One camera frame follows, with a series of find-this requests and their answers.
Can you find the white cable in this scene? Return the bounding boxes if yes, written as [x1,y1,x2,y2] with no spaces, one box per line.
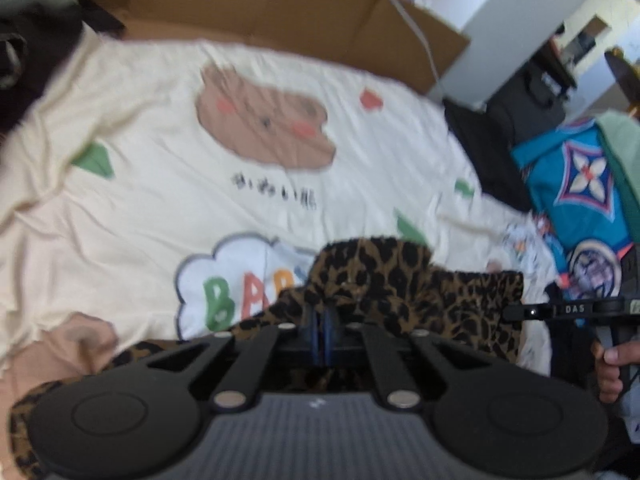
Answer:
[377,0,442,85]

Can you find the large cardboard sheet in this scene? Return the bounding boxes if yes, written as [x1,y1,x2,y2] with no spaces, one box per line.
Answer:
[50,0,472,96]

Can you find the grey laptop bag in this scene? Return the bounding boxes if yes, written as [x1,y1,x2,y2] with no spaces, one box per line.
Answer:
[486,67,570,147]

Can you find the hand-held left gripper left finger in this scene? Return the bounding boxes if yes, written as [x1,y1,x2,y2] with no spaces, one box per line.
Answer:
[145,305,322,411]

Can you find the cream bear print blanket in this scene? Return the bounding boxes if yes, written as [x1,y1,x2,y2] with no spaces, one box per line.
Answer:
[0,25,558,391]

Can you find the dark garment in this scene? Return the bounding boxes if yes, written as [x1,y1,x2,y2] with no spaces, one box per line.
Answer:
[0,5,126,133]

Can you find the leopard print garment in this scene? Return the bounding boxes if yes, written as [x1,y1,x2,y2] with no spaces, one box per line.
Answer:
[7,237,527,480]

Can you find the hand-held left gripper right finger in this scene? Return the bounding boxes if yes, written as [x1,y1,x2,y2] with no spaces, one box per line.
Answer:
[322,305,493,411]

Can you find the green cloth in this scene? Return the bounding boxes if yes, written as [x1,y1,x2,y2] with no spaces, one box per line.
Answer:
[597,110,640,243]

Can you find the person's right hand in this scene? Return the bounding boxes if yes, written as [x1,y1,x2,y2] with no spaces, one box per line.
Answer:
[591,340,632,405]

